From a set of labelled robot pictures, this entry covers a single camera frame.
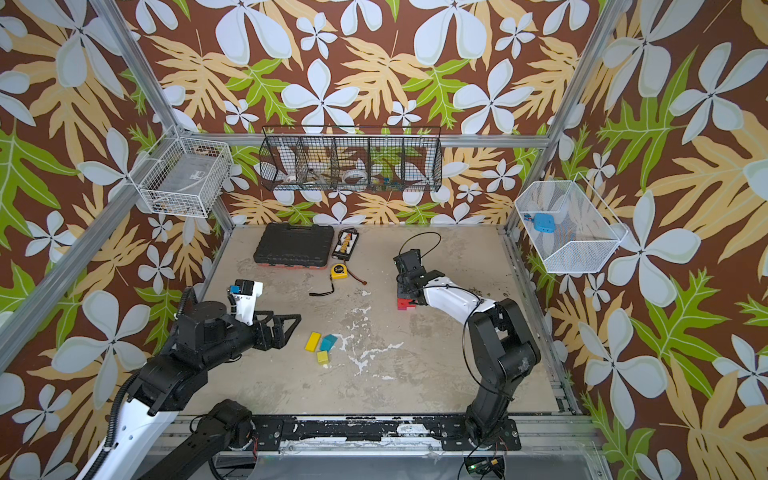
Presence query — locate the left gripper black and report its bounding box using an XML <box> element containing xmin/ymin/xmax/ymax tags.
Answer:
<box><xmin>204</xmin><ymin>306</ymin><xmax>303</xmax><ymax>372</ymax></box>

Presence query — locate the red block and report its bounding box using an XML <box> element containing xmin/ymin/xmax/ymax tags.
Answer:
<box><xmin>397</xmin><ymin>298</ymin><xmax>416</xmax><ymax>311</ymax></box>

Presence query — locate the yellow rectangular block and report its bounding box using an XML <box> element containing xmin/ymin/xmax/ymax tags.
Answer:
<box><xmin>305</xmin><ymin>332</ymin><xmax>322</xmax><ymax>352</ymax></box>

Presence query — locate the teal block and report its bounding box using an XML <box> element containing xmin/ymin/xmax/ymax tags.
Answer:
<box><xmin>319</xmin><ymin>334</ymin><xmax>338</xmax><ymax>352</ymax></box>

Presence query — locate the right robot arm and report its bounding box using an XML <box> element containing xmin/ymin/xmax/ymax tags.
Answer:
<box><xmin>393</xmin><ymin>249</ymin><xmax>541</xmax><ymax>446</ymax></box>

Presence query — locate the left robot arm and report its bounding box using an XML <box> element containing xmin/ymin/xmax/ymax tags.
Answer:
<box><xmin>78</xmin><ymin>280</ymin><xmax>302</xmax><ymax>479</ymax></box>

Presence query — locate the yellow tape measure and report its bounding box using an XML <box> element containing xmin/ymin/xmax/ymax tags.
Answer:
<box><xmin>309</xmin><ymin>263</ymin><xmax>367</xmax><ymax>298</ymax></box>

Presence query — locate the black tool case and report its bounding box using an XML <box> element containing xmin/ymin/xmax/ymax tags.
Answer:
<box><xmin>253</xmin><ymin>223</ymin><xmax>335</xmax><ymax>269</ymax></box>

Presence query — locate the blue object in basket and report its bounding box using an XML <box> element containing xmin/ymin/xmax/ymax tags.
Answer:
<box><xmin>530</xmin><ymin>213</ymin><xmax>557</xmax><ymax>234</ymax></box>

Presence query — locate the white mesh basket right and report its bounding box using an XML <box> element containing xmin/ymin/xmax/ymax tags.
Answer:
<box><xmin>515</xmin><ymin>180</ymin><xmax>628</xmax><ymax>276</ymax></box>

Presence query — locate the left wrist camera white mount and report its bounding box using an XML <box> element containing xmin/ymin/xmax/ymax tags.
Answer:
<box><xmin>227</xmin><ymin>279</ymin><xmax>263</xmax><ymax>326</ymax></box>

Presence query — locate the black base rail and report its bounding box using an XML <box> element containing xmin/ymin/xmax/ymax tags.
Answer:
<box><xmin>251</xmin><ymin>413</ymin><xmax>522</xmax><ymax>452</ymax></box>

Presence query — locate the black wire basket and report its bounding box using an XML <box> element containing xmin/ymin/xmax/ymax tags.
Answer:
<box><xmin>256</xmin><ymin>125</ymin><xmax>444</xmax><ymax>192</ymax></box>

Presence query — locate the white wire basket left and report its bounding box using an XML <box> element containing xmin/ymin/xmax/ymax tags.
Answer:
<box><xmin>130</xmin><ymin>130</ymin><xmax>233</xmax><ymax>218</ymax></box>

